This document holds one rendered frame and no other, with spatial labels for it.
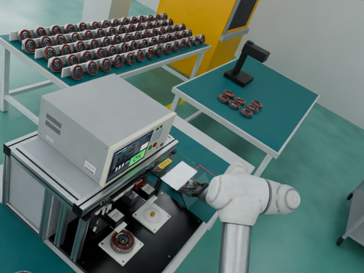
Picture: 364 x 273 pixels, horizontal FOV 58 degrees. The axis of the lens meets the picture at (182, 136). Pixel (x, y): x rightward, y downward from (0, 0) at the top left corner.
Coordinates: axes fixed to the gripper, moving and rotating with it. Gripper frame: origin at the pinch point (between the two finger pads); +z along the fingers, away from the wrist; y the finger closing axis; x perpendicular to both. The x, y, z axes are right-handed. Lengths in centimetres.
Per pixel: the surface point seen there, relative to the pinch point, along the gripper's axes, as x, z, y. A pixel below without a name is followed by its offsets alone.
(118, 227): -1, -22, -55
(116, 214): 4, -20, -55
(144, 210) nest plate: -4.9, -9.3, -32.5
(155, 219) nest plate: -8.1, -15.1, -29.7
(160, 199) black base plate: -3.6, -5.2, -18.7
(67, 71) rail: 64, 107, -21
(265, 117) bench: 22, 39, 140
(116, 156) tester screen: 36, -35, -62
